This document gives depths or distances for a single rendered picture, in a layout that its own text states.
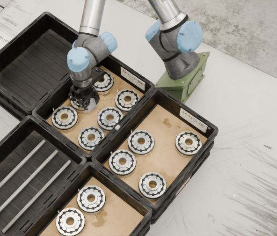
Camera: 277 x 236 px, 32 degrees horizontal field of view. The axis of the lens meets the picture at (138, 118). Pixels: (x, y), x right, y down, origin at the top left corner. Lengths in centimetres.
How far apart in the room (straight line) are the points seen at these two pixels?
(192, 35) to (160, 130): 39
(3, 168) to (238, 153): 94
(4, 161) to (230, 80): 104
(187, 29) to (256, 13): 163
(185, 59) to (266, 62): 126
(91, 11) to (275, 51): 170
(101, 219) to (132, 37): 93
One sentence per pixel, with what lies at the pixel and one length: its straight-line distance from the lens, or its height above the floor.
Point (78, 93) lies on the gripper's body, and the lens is 174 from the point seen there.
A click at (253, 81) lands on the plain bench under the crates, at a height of 70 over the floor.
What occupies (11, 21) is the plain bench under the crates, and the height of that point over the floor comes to 70.
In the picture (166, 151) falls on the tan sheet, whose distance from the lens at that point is 185.
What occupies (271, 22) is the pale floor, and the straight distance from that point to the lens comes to 338.
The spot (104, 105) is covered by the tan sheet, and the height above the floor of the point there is 83.
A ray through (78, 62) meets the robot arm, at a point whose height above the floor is 120.
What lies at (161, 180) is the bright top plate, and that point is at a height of 86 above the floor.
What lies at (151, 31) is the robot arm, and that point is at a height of 101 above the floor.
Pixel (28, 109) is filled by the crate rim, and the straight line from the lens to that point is 186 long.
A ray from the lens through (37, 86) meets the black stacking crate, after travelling 203.
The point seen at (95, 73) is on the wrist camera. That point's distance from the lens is 182.
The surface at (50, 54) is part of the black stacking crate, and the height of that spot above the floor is 83.
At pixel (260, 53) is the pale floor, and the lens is 320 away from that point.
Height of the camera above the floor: 252
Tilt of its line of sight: 62 degrees down
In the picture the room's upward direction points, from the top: 1 degrees clockwise
